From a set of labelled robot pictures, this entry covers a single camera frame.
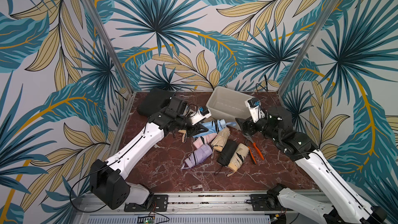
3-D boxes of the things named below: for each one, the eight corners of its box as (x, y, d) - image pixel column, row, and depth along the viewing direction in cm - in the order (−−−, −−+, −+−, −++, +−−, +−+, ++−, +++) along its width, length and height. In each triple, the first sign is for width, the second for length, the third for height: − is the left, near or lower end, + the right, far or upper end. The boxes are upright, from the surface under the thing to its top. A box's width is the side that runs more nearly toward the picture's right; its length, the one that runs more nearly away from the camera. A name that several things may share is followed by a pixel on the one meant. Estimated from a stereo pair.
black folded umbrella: (216, 162, 87) (217, 160, 85) (228, 139, 96) (229, 137, 94) (227, 168, 85) (227, 166, 83) (238, 144, 94) (239, 142, 92)
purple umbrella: (184, 173, 83) (184, 172, 81) (178, 164, 87) (178, 162, 84) (213, 152, 91) (213, 150, 88) (206, 144, 94) (206, 142, 92)
